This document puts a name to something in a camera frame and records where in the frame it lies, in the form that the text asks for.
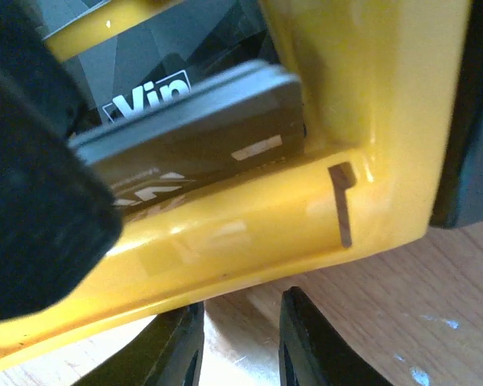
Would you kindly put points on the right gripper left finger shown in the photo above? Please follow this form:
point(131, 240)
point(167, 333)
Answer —
point(168, 351)

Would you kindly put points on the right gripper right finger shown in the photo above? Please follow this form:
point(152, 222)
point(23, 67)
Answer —
point(312, 352)

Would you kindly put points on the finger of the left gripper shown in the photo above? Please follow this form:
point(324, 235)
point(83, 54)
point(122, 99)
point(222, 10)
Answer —
point(57, 218)

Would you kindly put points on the black VIP card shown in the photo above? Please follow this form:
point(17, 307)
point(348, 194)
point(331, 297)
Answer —
point(238, 120)

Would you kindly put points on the three-compartment card bin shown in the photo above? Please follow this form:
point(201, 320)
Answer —
point(392, 95)

